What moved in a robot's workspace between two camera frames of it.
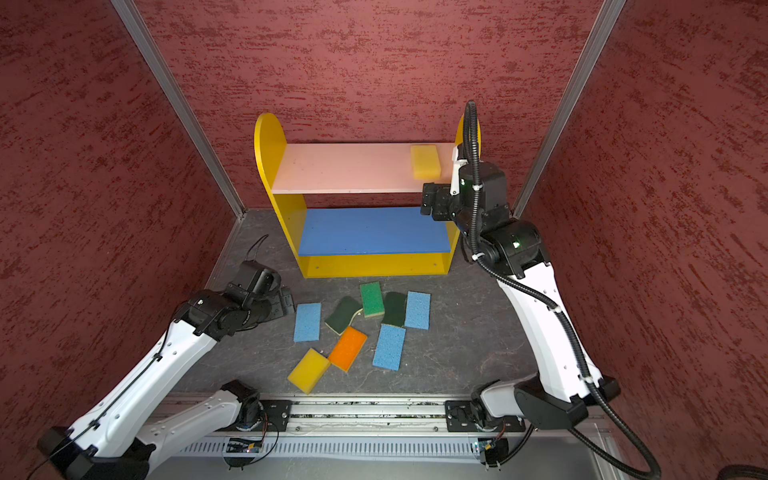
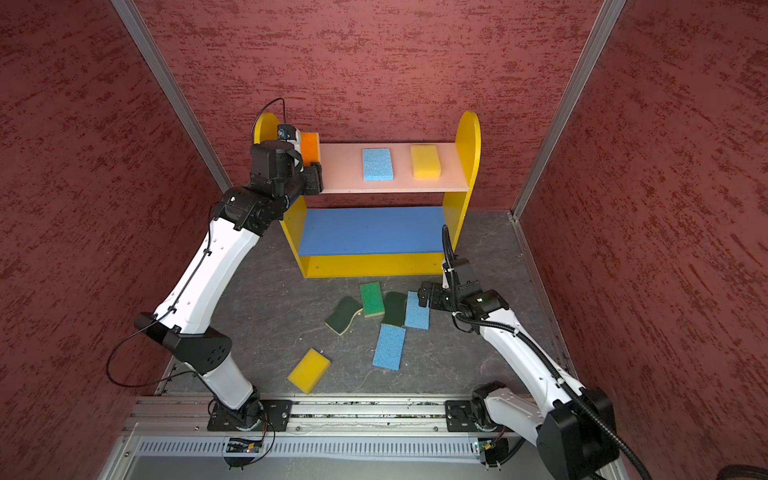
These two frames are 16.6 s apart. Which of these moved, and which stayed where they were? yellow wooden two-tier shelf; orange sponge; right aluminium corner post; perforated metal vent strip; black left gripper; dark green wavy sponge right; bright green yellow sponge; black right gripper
Moved: black right gripper; black left gripper; orange sponge
Stayed: right aluminium corner post; yellow wooden two-tier shelf; perforated metal vent strip; dark green wavy sponge right; bright green yellow sponge
